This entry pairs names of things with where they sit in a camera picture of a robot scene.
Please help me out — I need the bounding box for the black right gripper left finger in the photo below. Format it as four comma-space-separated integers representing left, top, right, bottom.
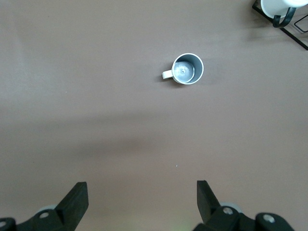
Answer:
0, 181, 90, 231

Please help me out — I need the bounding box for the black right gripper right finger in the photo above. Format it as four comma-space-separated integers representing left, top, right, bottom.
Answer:
192, 180, 295, 231

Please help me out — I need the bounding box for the white ribbed cup with handle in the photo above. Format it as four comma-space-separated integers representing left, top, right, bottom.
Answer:
162, 53, 205, 85

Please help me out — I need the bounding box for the brown table cloth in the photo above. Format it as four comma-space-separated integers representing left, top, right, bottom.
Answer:
0, 0, 308, 231

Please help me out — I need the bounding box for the black wire rack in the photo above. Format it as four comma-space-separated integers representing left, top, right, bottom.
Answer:
252, 0, 308, 51

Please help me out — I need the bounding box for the white mug with black handle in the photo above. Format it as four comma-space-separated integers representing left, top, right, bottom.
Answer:
260, 0, 301, 28

